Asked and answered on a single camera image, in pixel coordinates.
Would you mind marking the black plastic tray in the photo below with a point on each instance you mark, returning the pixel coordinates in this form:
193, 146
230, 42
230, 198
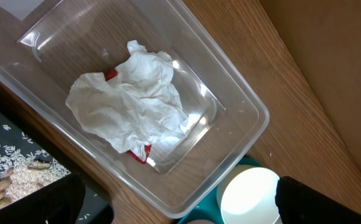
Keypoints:
94, 209

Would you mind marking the cardboard wall panel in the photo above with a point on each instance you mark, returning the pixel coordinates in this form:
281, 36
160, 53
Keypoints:
324, 39

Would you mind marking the teal serving tray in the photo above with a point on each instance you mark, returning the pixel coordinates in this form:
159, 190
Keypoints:
207, 209

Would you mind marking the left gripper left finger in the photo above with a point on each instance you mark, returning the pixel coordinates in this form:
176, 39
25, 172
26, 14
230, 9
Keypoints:
59, 202

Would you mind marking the white napkin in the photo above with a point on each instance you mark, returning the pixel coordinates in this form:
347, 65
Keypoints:
144, 80
101, 109

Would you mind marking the white bowl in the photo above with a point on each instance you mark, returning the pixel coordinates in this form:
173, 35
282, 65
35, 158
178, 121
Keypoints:
247, 196

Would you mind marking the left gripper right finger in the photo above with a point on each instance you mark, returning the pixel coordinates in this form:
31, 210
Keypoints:
299, 204

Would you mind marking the rice and peanut pile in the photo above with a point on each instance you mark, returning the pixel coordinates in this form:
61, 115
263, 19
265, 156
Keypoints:
24, 172

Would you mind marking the clear plastic bin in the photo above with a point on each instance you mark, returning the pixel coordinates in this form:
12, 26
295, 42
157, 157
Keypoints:
46, 45

